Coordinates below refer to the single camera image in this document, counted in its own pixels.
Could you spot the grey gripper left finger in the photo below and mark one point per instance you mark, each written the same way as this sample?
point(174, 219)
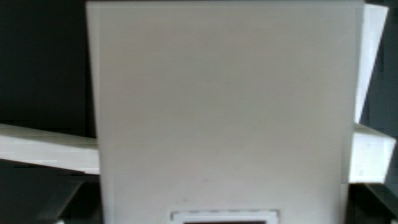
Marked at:
point(32, 204)

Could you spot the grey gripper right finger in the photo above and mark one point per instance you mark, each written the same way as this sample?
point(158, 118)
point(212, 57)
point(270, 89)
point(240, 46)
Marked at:
point(375, 204)

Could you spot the white cabinet top block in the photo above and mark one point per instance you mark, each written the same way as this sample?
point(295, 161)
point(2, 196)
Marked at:
point(224, 80)

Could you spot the white workspace border frame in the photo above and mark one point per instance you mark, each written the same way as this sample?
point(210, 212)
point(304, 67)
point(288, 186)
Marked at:
point(64, 151)

